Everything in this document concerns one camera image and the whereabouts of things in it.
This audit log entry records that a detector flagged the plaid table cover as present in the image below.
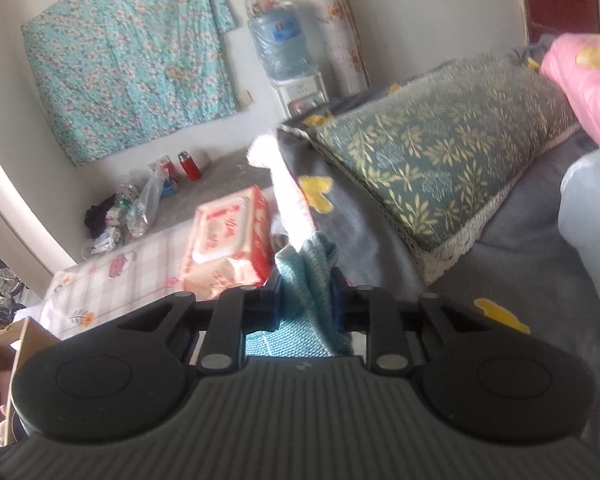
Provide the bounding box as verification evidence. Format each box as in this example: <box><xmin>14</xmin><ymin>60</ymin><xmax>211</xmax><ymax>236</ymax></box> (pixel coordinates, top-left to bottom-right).
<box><xmin>40</xmin><ymin>225</ymin><xmax>281</xmax><ymax>341</ymax></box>

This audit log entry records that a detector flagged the black cloth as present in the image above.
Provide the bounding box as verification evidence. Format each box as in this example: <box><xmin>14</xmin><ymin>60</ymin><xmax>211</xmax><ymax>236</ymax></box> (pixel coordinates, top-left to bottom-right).
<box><xmin>84</xmin><ymin>195</ymin><xmax>116</xmax><ymax>241</ymax></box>

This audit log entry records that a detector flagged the pink wet wipes pack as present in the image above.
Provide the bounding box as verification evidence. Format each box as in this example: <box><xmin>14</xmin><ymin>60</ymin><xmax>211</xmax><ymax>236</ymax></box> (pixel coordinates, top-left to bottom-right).
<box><xmin>180</xmin><ymin>185</ymin><xmax>276</xmax><ymax>288</ymax></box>

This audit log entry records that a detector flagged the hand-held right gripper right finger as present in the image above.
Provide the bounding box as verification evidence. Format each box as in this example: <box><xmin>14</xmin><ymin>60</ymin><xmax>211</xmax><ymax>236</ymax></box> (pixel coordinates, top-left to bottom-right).
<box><xmin>330</xmin><ymin>267</ymin><xmax>483</xmax><ymax>376</ymax></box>

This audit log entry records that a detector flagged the grey bedsheet with yellow prints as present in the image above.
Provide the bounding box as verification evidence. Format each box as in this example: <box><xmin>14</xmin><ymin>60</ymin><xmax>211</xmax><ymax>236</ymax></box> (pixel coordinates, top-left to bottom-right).
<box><xmin>275</xmin><ymin>32</ymin><xmax>600</xmax><ymax>376</ymax></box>

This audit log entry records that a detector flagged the brown cardboard box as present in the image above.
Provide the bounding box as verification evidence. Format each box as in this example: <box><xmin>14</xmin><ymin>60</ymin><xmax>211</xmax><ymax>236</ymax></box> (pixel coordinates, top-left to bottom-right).
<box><xmin>0</xmin><ymin>317</ymin><xmax>61</xmax><ymax>451</ymax></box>

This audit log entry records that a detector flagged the white water dispenser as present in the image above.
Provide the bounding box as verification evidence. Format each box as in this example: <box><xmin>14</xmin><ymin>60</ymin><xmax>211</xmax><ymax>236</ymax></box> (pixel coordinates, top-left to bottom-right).
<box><xmin>275</xmin><ymin>72</ymin><xmax>328</xmax><ymax>121</ymax></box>

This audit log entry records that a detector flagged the teal floral wall cloth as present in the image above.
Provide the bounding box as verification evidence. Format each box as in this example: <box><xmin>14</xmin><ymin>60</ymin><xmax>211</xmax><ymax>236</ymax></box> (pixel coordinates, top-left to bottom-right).
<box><xmin>21</xmin><ymin>0</ymin><xmax>237</xmax><ymax>167</ymax></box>

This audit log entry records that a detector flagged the rolled floral paper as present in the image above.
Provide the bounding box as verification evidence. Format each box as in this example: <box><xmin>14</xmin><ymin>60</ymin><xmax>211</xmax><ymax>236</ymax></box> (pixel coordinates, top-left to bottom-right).
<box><xmin>307</xmin><ymin>0</ymin><xmax>371</xmax><ymax>98</ymax></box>

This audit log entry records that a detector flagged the blue water dispenser bottle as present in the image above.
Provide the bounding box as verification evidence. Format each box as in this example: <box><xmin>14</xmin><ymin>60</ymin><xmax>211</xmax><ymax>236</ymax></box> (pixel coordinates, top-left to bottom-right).
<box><xmin>247</xmin><ymin>4</ymin><xmax>317</xmax><ymax>83</ymax></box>

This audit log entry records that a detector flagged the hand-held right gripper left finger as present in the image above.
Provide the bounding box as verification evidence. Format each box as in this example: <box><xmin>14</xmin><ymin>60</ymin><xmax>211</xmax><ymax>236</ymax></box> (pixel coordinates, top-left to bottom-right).
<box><xmin>117</xmin><ymin>275</ymin><xmax>283</xmax><ymax>376</ymax></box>

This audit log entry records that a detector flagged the pink and light blue quilt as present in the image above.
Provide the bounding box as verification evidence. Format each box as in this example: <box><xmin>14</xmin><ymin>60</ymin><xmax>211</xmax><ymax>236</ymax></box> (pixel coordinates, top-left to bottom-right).
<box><xmin>539</xmin><ymin>34</ymin><xmax>600</xmax><ymax>311</ymax></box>

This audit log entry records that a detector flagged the teal knitted cloth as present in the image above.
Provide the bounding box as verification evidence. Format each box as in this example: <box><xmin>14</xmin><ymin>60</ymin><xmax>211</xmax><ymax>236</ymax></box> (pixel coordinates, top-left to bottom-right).
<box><xmin>245</xmin><ymin>234</ymin><xmax>353</xmax><ymax>358</ymax></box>

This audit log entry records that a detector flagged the clear plastic bags pile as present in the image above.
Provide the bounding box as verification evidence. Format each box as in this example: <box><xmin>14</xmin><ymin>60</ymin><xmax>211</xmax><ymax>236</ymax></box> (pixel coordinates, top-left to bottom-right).
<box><xmin>82</xmin><ymin>157</ymin><xmax>181</xmax><ymax>261</ymax></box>

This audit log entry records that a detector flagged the red lighter can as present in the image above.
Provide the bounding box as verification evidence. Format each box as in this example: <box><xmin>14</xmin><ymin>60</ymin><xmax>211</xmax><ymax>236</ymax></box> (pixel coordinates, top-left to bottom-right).
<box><xmin>178</xmin><ymin>151</ymin><xmax>203</xmax><ymax>181</ymax></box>

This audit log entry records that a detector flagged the green leaf print pillow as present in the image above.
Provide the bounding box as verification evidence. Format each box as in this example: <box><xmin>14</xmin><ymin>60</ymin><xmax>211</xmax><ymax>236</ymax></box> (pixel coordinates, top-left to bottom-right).
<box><xmin>287</xmin><ymin>52</ymin><xmax>583</xmax><ymax>286</ymax></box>

